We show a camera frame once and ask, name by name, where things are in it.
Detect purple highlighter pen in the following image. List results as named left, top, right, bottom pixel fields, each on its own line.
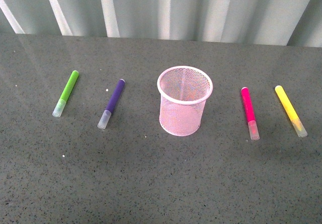
left=97, top=79, right=125, bottom=129

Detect pink highlighter pen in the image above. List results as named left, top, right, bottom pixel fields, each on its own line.
left=240, top=87, right=260, bottom=140

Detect pink mesh pen cup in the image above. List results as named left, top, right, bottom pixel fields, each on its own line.
left=157, top=66, right=213, bottom=136

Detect green highlighter pen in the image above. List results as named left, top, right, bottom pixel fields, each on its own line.
left=52, top=70, right=79, bottom=117

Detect yellow highlighter pen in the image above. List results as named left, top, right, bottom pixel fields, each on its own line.
left=275, top=85, right=307, bottom=137

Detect white vertical blinds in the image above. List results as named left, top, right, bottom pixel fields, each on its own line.
left=1, top=0, right=321, bottom=47

